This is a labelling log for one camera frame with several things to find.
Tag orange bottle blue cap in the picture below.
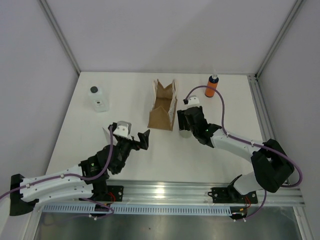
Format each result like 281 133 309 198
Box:
205 71 219 98

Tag green bottle white cap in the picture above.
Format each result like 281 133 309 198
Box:
179 130 192 138

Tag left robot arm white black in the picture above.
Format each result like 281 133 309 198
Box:
9 129 150 217

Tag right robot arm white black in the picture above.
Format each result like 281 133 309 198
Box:
177 106 294 203

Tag clear bottle black cap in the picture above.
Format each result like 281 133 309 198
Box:
88 86 110 113

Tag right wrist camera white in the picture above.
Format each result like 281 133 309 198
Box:
183 95 200 108

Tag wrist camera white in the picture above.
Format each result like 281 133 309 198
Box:
183 95 200 108
113 121 132 139

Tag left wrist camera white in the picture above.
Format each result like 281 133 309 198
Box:
113 121 132 139

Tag aluminium mounting rail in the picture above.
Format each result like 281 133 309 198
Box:
106 180 306 207

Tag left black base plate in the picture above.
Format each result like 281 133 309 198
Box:
88 185 124 218

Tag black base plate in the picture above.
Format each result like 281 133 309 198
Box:
207 187 258 222
88 185 124 218

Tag white slotted cable duct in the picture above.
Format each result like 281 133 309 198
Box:
42 203 232 216

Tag right side aluminium rail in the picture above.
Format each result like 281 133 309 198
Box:
247 73 277 141

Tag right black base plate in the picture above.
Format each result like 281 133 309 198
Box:
207 187 258 222

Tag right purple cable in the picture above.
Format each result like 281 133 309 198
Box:
186 85 303 222

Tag purple cable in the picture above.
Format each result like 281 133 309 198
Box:
186 85 303 222
0 125 116 221

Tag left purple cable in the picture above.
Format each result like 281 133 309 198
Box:
0 125 116 221

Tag right aluminium frame post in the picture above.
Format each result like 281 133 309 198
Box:
255 0 306 81

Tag aluminium frame post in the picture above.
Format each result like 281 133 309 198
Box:
37 0 81 76
255 0 306 81

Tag left aluminium frame post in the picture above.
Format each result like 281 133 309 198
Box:
37 0 81 76

